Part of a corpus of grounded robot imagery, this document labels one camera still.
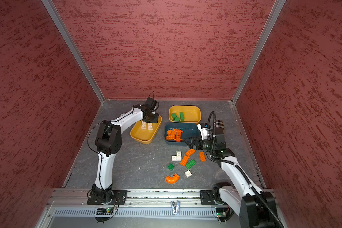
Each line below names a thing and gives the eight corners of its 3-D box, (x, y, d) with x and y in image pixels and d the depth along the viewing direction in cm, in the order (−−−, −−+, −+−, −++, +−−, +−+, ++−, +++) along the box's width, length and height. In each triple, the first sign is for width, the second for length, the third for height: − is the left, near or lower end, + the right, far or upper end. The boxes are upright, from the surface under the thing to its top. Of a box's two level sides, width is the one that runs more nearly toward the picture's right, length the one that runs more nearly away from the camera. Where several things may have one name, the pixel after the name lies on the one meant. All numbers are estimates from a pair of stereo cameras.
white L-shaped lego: (171, 160, 89) (171, 159, 88) (171, 152, 93) (171, 151, 91) (181, 160, 89) (181, 159, 88) (181, 152, 93) (181, 151, 91)
